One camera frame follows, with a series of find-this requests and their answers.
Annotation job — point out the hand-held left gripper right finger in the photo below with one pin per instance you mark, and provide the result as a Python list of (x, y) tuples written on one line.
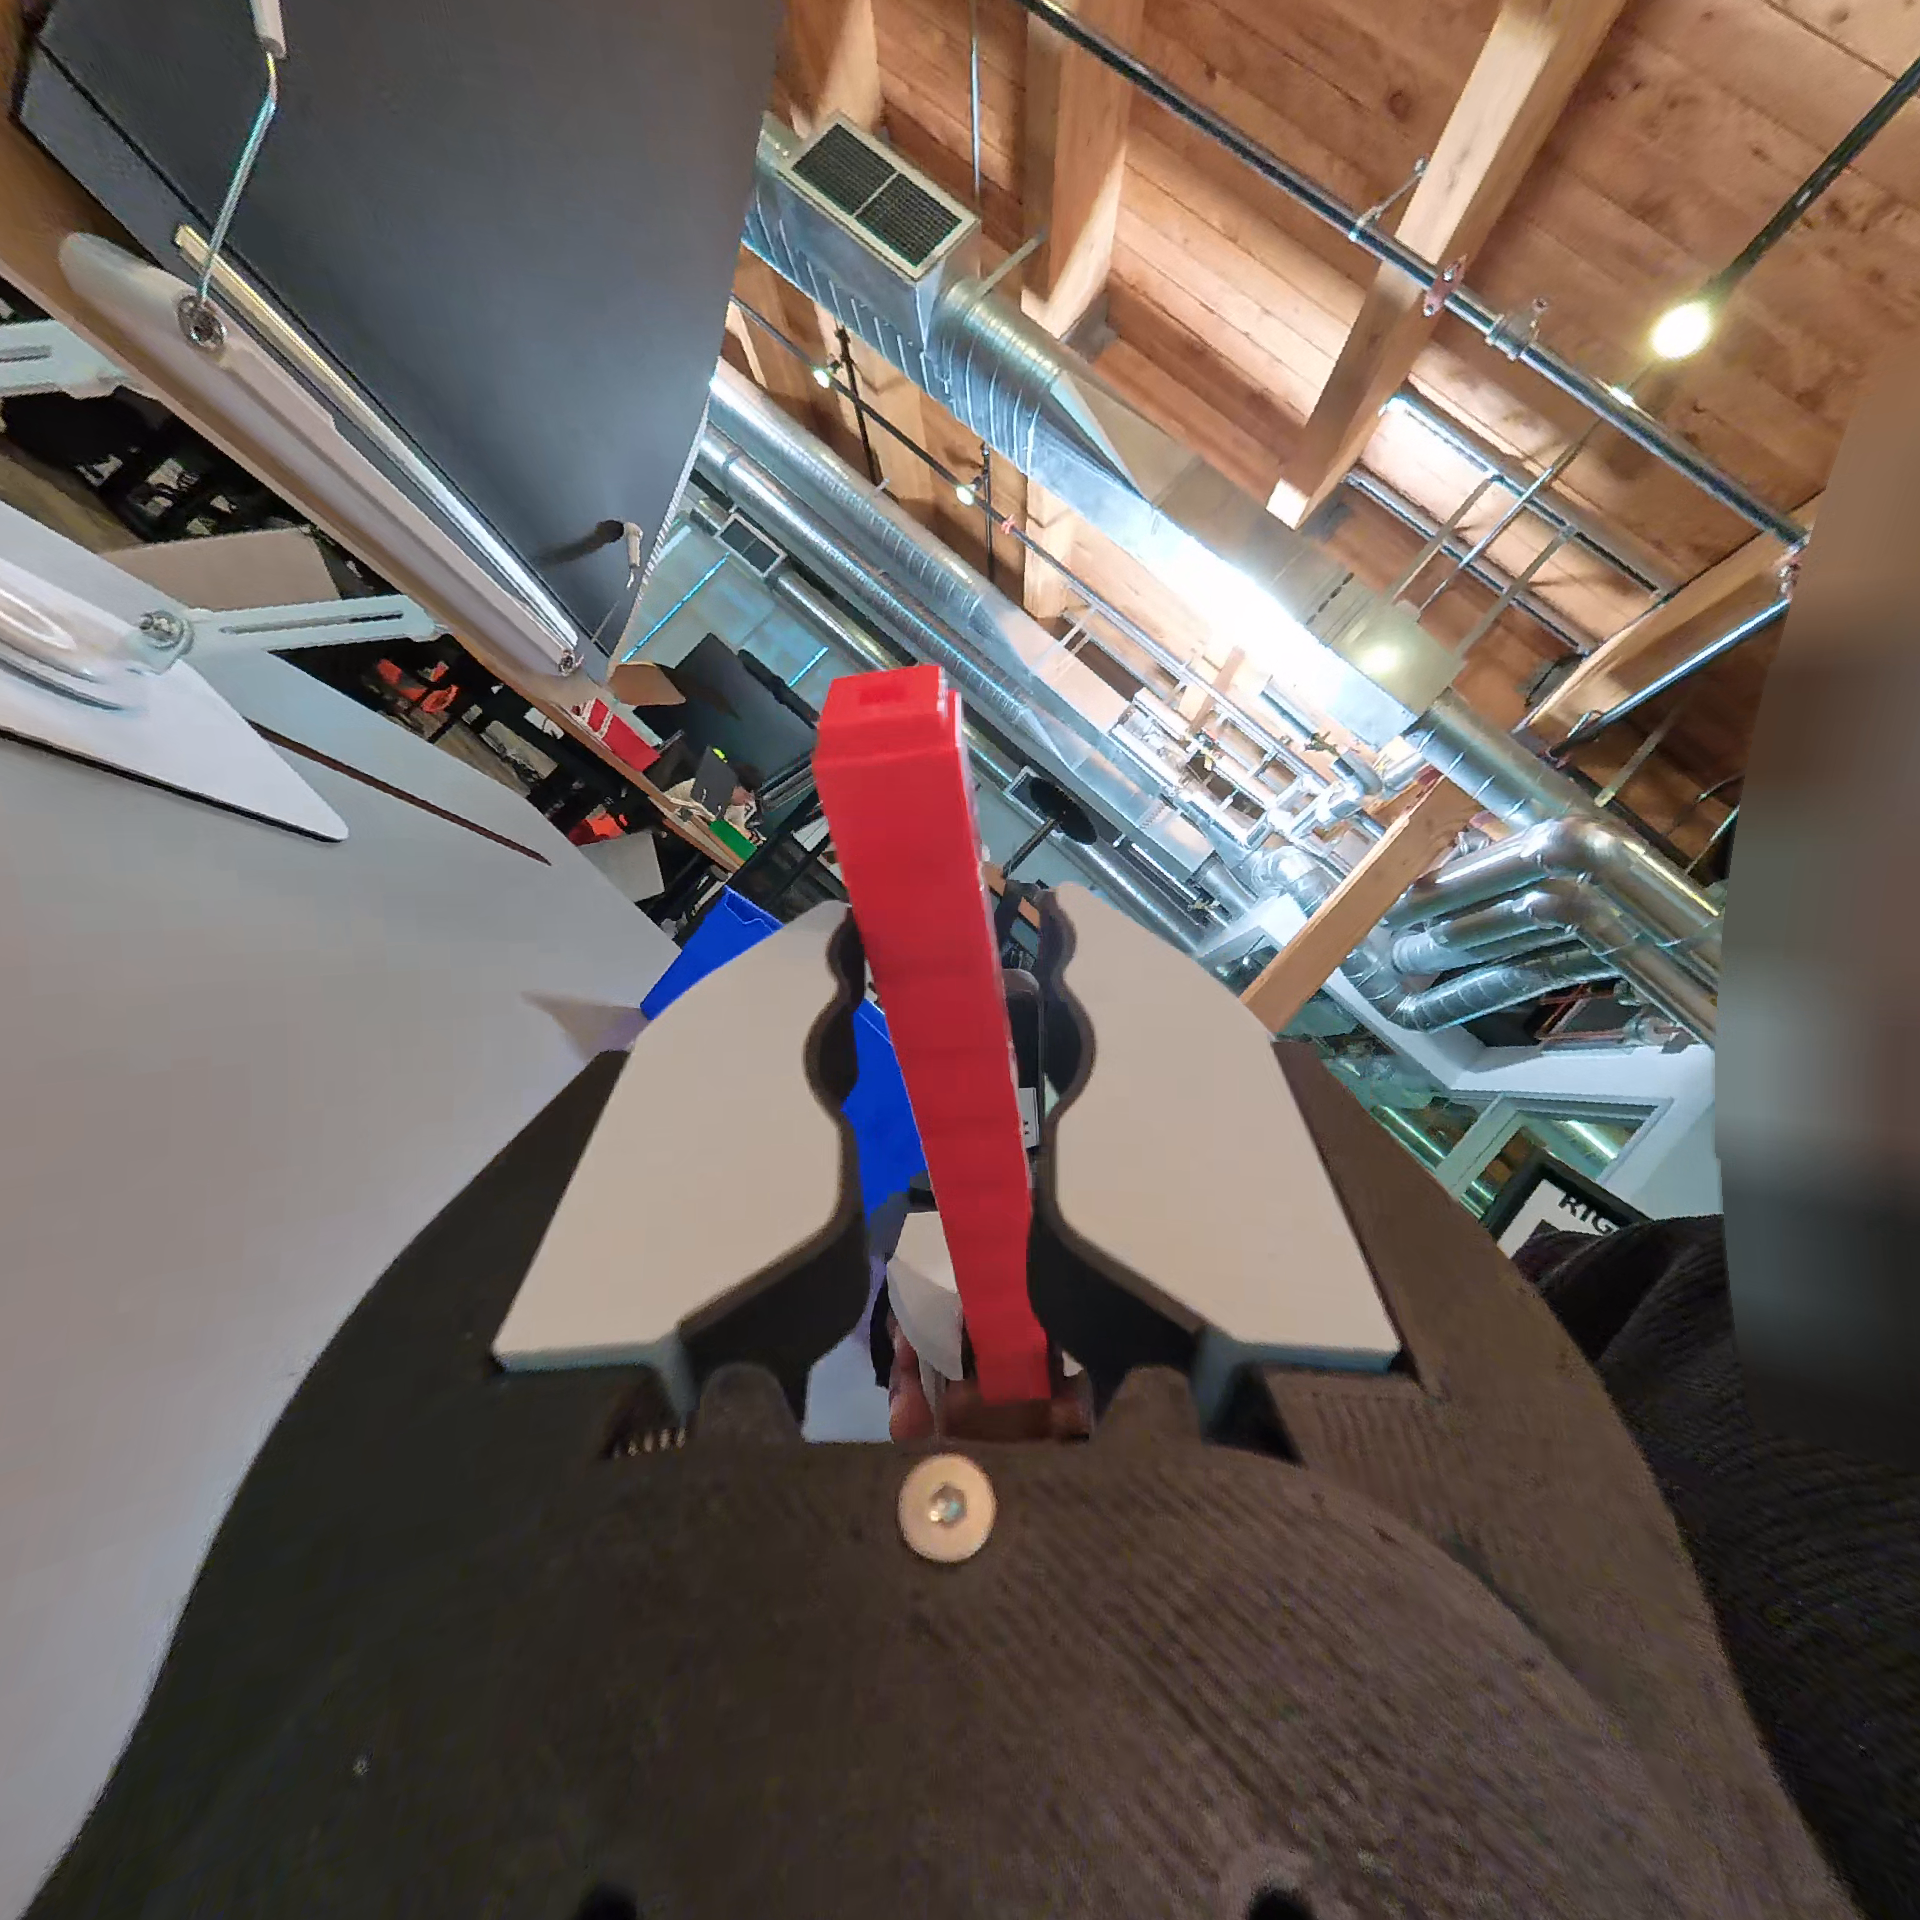
[(1214, 1185)]

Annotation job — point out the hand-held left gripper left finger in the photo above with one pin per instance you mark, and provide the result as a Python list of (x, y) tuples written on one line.
[(674, 1171)]

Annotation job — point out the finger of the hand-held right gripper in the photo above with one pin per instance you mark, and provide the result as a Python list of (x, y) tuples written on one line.
[(926, 1306)]

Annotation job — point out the blue bin with marker sticker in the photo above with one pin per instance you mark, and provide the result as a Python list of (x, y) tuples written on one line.
[(886, 1109)]

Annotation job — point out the red snap cube stick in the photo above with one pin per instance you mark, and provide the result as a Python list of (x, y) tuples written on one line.
[(930, 931)]

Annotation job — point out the person's right hand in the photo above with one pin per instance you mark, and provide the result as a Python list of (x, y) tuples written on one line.
[(909, 1402)]

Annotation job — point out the framed marker sign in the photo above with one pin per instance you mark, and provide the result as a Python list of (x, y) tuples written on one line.
[(1560, 1200)]

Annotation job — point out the long wooden desk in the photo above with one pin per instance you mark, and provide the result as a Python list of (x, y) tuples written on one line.
[(661, 787)]

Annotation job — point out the red storage bin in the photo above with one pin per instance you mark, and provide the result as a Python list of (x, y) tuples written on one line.
[(616, 723)]

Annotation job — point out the black computer monitor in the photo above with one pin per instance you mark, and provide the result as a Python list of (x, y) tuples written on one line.
[(735, 691)]

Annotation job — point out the open cardboard box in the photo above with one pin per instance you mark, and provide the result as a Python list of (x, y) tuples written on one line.
[(647, 681)]

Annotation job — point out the white document stand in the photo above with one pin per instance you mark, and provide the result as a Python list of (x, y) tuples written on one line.
[(181, 720)]

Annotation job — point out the vent grille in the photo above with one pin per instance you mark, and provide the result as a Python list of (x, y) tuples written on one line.
[(878, 194)]

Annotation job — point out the silver duct with elbow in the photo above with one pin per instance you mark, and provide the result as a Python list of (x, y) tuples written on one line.
[(1529, 901)]

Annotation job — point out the large silver ventilation duct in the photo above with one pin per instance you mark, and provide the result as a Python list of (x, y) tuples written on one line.
[(1049, 406)]

